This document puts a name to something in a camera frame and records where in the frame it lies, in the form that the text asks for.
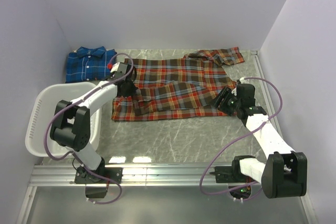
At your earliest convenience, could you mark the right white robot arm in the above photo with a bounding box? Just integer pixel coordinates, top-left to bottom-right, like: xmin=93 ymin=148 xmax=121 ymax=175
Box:
xmin=211 ymin=84 xmax=308 ymax=198

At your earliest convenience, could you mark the red brown plaid shirt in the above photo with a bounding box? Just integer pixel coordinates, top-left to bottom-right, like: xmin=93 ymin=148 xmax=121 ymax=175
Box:
xmin=111 ymin=47 xmax=245 ymax=122

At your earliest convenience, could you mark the white plastic laundry basket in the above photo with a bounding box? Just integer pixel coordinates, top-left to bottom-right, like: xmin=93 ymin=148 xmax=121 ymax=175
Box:
xmin=25 ymin=82 xmax=101 ymax=157

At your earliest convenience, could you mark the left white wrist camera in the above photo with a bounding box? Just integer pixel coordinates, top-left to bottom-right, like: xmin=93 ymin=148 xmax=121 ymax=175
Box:
xmin=107 ymin=62 xmax=120 ymax=73

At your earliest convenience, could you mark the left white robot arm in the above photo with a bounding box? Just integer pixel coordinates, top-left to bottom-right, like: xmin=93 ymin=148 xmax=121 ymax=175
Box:
xmin=44 ymin=62 xmax=137 ymax=184

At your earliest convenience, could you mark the aluminium side rail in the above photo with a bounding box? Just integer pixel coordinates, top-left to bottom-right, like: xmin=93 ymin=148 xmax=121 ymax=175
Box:
xmin=250 ymin=50 xmax=292 ymax=162

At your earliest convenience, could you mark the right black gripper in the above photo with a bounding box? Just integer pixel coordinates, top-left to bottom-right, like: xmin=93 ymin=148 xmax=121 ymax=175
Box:
xmin=208 ymin=87 xmax=242 ymax=117

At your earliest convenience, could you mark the aluminium mounting rail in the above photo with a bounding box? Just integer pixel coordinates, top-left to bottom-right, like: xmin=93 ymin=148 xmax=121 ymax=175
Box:
xmin=28 ymin=163 xmax=307 ymax=187

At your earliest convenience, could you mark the folded blue plaid shirt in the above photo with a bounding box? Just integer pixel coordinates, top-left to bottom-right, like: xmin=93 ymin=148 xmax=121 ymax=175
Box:
xmin=65 ymin=46 xmax=117 ymax=83

